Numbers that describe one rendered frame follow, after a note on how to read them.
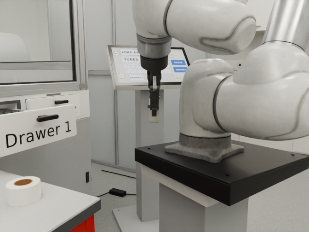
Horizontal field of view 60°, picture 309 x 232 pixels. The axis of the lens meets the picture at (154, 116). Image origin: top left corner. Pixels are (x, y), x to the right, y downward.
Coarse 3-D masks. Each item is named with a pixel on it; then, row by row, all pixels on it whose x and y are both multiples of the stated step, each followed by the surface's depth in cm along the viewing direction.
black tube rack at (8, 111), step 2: (0, 110) 98; (2, 110) 98; (4, 110) 98; (6, 110) 98; (8, 110) 98; (10, 110) 98; (12, 110) 99; (14, 110) 98; (16, 110) 98; (18, 110) 97; (20, 110) 98; (22, 110) 98; (24, 110) 98; (0, 112) 93; (2, 112) 94; (4, 112) 94; (6, 112) 93; (8, 112) 93; (10, 112) 94; (12, 112) 94; (14, 112) 93; (0, 114) 89; (2, 114) 89
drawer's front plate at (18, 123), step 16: (16, 112) 75; (32, 112) 78; (48, 112) 83; (64, 112) 89; (0, 128) 70; (16, 128) 74; (32, 128) 79; (48, 128) 84; (64, 128) 90; (0, 144) 70; (16, 144) 74; (32, 144) 79
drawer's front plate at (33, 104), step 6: (60, 96) 123; (66, 96) 126; (72, 96) 130; (78, 96) 133; (30, 102) 109; (36, 102) 112; (42, 102) 115; (48, 102) 117; (54, 102) 120; (72, 102) 130; (78, 102) 133; (30, 108) 110; (36, 108) 112; (42, 108) 115; (78, 108) 134; (78, 114) 134
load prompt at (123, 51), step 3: (120, 51) 163; (123, 51) 163; (126, 51) 164; (129, 51) 165; (132, 51) 166; (135, 51) 166; (120, 54) 161; (123, 54) 162; (126, 54) 163; (129, 54) 163; (132, 54) 164; (135, 54) 165; (138, 54) 166
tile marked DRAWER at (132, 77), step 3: (129, 75) 155; (132, 75) 155; (135, 75) 156; (138, 75) 157; (141, 75) 157; (129, 78) 154; (132, 78) 154; (135, 78) 155; (138, 78) 155; (141, 78) 156; (144, 78) 157
